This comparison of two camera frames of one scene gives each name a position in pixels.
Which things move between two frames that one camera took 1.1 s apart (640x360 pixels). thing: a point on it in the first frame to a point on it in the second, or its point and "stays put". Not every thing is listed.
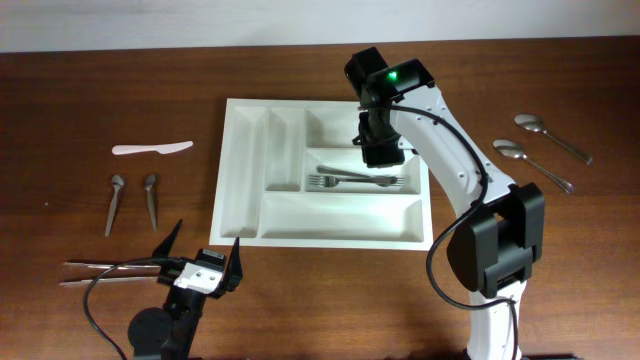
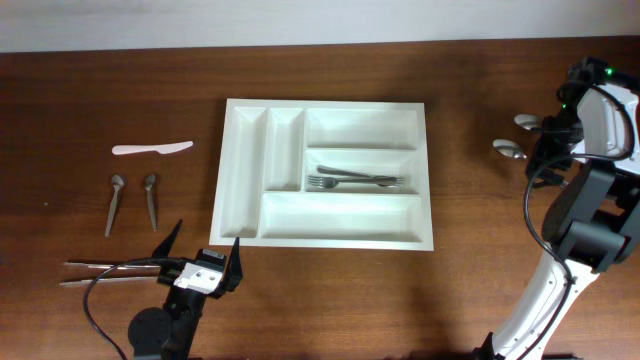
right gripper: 382,156 to 545,145
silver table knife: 388,178 stays put
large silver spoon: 514,150 stays put
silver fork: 328,181 stays put
